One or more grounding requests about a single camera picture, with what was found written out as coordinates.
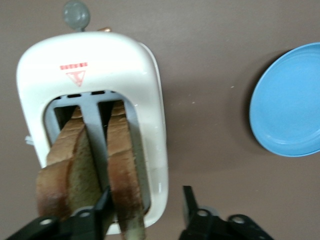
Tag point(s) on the white toaster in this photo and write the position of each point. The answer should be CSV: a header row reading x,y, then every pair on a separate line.
x,y
100,62

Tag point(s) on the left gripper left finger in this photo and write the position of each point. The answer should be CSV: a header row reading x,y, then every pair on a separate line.
x,y
82,225

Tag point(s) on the blue plate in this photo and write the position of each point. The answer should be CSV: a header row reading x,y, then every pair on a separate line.
x,y
287,105

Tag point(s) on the brown toast bread slice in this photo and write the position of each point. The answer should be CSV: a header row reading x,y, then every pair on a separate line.
x,y
75,162
122,155

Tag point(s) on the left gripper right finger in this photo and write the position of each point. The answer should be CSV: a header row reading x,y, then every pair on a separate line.
x,y
205,225

